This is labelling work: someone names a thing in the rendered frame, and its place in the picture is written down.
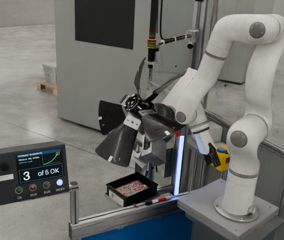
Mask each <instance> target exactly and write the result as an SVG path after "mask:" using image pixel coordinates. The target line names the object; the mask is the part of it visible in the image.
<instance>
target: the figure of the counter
mask: <svg viewBox="0 0 284 240"><path fill-rule="evenodd" d="M19 176H20V184H21V183H25V182H31V181H34V175H33V168H30V169H24V170H19Z"/></svg>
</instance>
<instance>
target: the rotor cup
mask: <svg viewBox="0 0 284 240"><path fill-rule="evenodd" d="M132 101H134V103H133V104H131V102H132ZM138 106H139V107H140V108H141V109H140V108H138ZM125 110H126V111H127V112H129V113H131V114H132V116H133V117H135V118H137V119H139V120H141V121H142V116H140V115H139V114H138V113H139V112H138V111H140V110H153V111H154V112H155V111H156V107H155V105H154V104H153V103H152V102H147V101H145V99H143V98H142V97H141V96H140V95H139V94H133V95H132V96H130V97H129V98H128V100H127V101H126V103H125ZM141 124H143V123H142V122H141Z"/></svg>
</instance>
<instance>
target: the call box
mask: <svg viewBox="0 0 284 240"><path fill-rule="evenodd" d="M218 148H225V149H226V151H227V152H228V148H227V145H225V146H220V147H216V152H217V154H218V157H219V160H220V162H221V165H220V166H218V167H216V169H218V170H219V171H225V170H228V167H229V163H227V164H226V163H225V162H226V158H229V157H230V154H224V152H219V151H218ZM228 153H229V152H228Z"/></svg>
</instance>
